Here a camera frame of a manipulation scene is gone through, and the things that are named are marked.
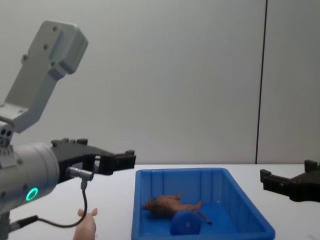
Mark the blue plastic cylinder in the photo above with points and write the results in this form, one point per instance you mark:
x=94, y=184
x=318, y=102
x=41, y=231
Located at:
x=186, y=223

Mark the brown toy lion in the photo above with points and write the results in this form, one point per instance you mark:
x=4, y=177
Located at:
x=170, y=203

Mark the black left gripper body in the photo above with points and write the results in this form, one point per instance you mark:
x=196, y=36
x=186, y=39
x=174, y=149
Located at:
x=75, y=156

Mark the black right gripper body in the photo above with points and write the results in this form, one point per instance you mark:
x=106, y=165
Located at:
x=306, y=187

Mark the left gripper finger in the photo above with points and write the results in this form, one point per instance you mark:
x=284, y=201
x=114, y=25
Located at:
x=117, y=161
x=70, y=142

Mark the blue plastic tray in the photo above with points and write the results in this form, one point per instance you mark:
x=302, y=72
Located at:
x=225, y=190

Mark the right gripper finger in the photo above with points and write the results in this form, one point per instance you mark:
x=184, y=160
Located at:
x=275, y=183
x=312, y=167

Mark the pink toy pig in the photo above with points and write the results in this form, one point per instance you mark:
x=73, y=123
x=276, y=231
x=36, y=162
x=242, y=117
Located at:
x=87, y=226

